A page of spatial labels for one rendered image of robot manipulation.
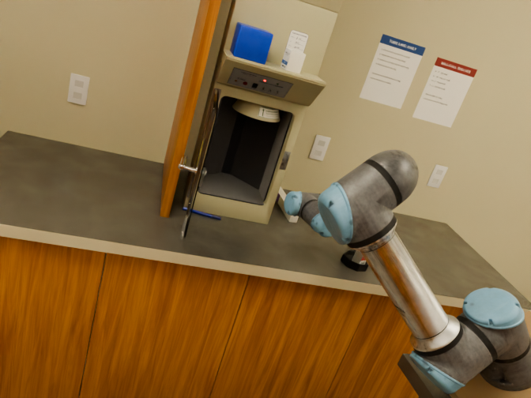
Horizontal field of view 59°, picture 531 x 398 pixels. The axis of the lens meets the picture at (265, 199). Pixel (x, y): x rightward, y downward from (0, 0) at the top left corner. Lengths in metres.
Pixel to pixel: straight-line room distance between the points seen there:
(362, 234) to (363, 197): 0.08
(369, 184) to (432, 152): 1.45
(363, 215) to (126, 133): 1.33
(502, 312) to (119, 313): 1.10
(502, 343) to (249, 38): 1.02
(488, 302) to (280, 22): 0.99
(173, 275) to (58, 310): 0.37
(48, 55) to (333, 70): 1.13
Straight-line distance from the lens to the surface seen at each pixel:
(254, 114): 1.62
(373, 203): 0.95
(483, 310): 1.16
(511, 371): 1.28
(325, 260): 1.66
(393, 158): 0.99
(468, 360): 1.14
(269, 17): 1.55
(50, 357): 1.76
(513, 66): 2.47
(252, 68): 1.45
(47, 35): 2.03
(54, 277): 1.56
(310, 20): 1.58
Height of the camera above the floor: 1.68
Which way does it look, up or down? 22 degrees down
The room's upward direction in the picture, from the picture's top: 18 degrees clockwise
